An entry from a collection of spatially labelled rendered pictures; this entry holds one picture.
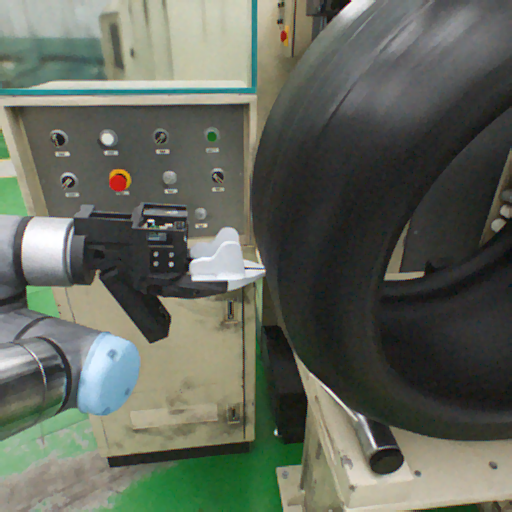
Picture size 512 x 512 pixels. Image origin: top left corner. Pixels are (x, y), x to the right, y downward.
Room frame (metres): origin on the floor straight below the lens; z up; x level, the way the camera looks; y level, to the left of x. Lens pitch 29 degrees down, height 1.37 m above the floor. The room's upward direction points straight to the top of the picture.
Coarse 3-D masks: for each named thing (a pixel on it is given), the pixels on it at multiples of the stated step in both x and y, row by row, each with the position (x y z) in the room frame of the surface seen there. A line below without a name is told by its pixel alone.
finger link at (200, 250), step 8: (224, 232) 0.41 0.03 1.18; (232, 232) 0.41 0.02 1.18; (216, 240) 0.41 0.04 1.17; (224, 240) 0.41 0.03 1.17; (232, 240) 0.41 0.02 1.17; (192, 248) 0.41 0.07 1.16; (200, 248) 0.41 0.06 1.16; (208, 248) 0.41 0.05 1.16; (216, 248) 0.41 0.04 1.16; (192, 256) 0.41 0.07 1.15; (200, 256) 0.41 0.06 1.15; (208, 256) 0.41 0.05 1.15; (248, 264) 0.41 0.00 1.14; (256, 264) 0.41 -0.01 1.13
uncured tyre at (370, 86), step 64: (384, 0) 0.41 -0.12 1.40; (448, 0) 0.33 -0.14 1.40; (320, 64) 0.43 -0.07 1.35; (384, 64) 0.33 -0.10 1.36; (448, 64) 0.30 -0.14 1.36; (320, 128) 0.34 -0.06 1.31; (384, 128) 0.30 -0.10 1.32; (448, 128) 0.30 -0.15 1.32; (256, 192) 0.46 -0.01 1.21; (320, 192) 0.31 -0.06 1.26; (384, 192) 0.29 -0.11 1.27; (320, 256) 0.30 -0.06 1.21; (384, 256) 0.29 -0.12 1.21; (320, 320) 0.30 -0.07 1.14; (384, 320) 0.57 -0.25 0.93; (448, 320) 0.57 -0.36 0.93; (384, 384) 0.29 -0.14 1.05; (448, 384) 0.43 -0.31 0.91
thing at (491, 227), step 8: (504, 168) 0.85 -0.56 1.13; (504, 176) 0.84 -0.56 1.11; (504, 184) 0.84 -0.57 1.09; (496, 192) 0.85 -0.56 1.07; (504, 192) 0.83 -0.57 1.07; (496, 200) 0.84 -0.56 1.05; (504, 200) 0.84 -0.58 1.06; (496, 208) 0.84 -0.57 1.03; (504, 208) 0.83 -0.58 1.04; (488, 216) 0.85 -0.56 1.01; (496, 216) 0.84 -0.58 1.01; (504, 216) 0.85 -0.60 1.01; (488, 224) 0.84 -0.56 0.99; (496, 224) 0.83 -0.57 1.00; (488, 232) 0.84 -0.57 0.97; (496, 232) 0.85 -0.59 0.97; (480, 240) 0.85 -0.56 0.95
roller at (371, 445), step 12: (348, 408) 0.39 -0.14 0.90; (360, 420) 0.36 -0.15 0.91; (372, 420) 0.35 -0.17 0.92; (360, 432) 0.35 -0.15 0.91; (372, 432) 0.34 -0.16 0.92; (384, 432) 0.34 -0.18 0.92; (372, 444) 0.32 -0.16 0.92; (384, 444) 0.32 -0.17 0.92; (396, 444) 0.32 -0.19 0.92; (372, 456) 0.31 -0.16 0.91; (384, 456) 0.31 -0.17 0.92; (396, 456) 0.31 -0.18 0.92; (372, 468) 0.31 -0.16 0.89; (384, 468) 0.30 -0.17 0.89; (396, 468) 0.31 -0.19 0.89
